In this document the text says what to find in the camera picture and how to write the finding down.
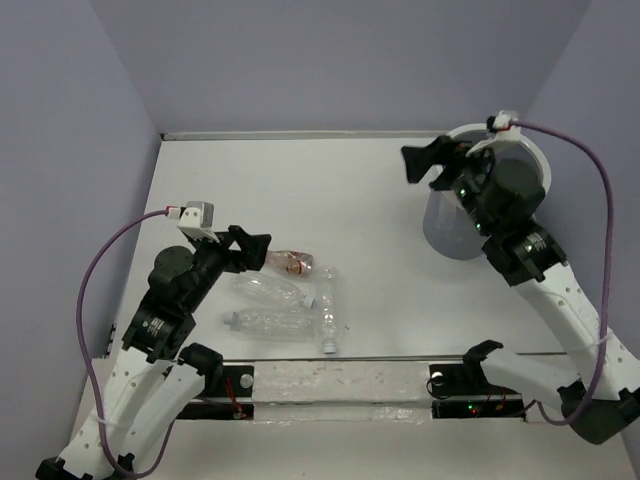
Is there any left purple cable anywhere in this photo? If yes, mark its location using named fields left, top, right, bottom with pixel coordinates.
left=75, top=206, right=186, bottom=476

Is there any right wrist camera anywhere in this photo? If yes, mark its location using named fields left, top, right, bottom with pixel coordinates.
left=466, top=110, right=521, bottom=157

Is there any red cap clear bottle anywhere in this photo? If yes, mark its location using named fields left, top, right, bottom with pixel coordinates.
left=266, top=250, right=315, bottom=278

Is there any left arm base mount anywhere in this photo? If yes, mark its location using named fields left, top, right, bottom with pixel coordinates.
left=177, top=364, right=255, bottom=421

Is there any white rimmed grey bin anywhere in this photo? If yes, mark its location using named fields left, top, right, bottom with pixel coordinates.
left=422, top=133, right=552, bottom=261

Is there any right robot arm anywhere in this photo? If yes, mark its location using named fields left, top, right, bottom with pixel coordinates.
left=401, top=135, right=639, bottom=445

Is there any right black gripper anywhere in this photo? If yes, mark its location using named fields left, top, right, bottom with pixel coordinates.
left=400, top=132, right=501, bottom=233

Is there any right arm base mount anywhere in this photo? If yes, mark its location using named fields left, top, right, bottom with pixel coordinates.
left=425, top=363, right=526, bottom=420

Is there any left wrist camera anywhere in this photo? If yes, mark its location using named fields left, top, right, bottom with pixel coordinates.
left=178, top=201, right=220, bottom=243

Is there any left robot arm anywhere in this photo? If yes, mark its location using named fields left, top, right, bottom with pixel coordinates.
left=35, top=225, right=271, bottom=479

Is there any clear bottle white cap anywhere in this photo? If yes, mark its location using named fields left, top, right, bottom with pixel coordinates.
left=231, top=272, right=315, bottom=309

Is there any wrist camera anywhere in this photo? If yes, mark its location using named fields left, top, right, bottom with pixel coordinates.
left=178, top=201, right=220, bottom=243
left=466, top=110, right=521, bottom=157

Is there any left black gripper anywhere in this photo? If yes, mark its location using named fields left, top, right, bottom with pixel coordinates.
left=186, top=224, right=272, bottom=310

